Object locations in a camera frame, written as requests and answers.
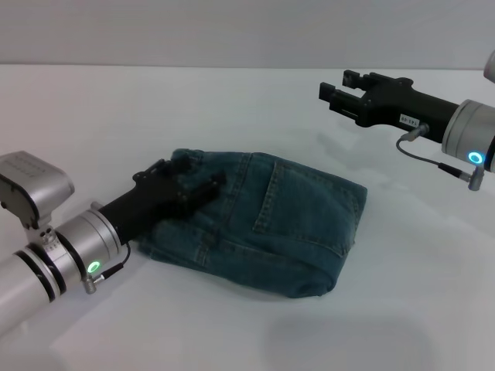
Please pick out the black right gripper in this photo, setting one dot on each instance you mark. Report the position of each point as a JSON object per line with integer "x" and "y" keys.
{"x": 402, "y": 106}

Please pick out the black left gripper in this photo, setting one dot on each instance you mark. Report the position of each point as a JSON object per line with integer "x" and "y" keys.
{"x": 154, "y": 201}

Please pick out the blue denim shorts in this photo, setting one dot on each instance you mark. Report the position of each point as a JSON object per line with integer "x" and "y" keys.
{"x": 270, "y": 224}

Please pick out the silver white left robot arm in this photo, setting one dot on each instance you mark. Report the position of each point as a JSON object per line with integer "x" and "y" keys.
{"x": 85, "y": 235}

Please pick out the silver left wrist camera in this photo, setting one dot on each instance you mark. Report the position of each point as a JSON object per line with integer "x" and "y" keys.
{"x": 35, "y": 174}

